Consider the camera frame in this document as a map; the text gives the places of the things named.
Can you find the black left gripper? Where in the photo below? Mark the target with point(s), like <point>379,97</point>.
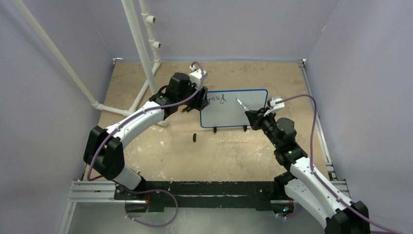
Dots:
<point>200,100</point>

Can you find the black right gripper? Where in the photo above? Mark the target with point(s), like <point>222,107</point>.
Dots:
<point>256,117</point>

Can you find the white marker pen black cap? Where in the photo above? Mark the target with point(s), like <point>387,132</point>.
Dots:
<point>243,106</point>

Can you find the blue framed whiteboard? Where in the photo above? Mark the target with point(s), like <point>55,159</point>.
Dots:
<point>223,110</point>

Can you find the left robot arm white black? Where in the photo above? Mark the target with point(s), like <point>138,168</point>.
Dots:
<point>105,146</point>

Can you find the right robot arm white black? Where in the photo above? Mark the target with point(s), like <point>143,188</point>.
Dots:
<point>304,183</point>

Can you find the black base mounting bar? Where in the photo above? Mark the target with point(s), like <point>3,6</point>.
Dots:
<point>155,196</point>

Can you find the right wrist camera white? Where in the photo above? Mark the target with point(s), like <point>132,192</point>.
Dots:
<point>274,105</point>

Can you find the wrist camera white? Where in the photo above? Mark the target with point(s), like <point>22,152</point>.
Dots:
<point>274,105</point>
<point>195,75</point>

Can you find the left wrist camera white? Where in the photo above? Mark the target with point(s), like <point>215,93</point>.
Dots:
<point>195,75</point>

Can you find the white PVC pipe frame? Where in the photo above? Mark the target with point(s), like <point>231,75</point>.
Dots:
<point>149,61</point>

